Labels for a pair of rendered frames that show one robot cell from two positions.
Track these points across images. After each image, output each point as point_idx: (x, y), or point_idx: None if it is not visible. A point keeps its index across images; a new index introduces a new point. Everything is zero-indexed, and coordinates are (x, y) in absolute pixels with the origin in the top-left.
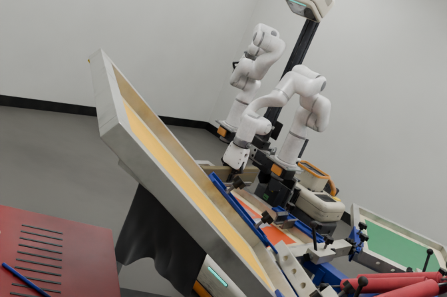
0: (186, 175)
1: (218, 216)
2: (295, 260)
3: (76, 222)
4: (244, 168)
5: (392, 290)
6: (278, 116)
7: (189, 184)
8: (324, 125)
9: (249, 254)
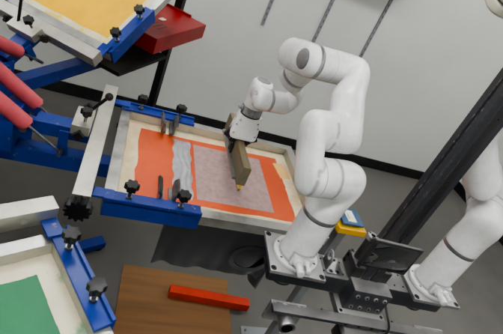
0: None
1: (120, 7)
2: (76, 38)
3: (165, 35)
4: (239, 149)
5: None
6: (394, 231)
7: None
8: (296, 168)
9: (95, 23)
